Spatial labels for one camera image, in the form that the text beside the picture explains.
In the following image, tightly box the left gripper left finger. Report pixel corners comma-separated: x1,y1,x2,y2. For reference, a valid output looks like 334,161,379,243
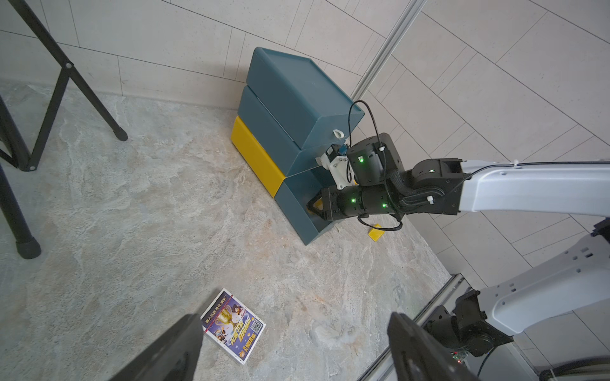
111,314,203,381

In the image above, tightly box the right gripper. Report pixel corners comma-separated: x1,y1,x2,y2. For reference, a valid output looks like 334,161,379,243
308,186,355,222

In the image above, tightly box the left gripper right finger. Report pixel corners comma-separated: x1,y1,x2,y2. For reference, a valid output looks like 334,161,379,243
388,312,478,381

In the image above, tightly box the teal three-drawer cabinet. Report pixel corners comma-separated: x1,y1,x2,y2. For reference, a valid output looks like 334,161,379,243
237,47,365,244

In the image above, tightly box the playing card box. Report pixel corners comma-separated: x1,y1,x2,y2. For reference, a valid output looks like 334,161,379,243
200,289,266,365

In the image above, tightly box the small yellow block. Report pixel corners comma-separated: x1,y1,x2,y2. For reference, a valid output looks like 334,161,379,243
368,224,384,242

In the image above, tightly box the black perforated music stand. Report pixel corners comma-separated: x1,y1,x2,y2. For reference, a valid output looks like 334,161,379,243
0,0,129,260

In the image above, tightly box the aluminium mounting rail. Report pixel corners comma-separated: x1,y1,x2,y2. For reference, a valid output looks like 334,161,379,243
359,275,476,380

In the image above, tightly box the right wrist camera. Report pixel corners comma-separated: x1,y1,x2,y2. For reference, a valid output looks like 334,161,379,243
316,144,357,190

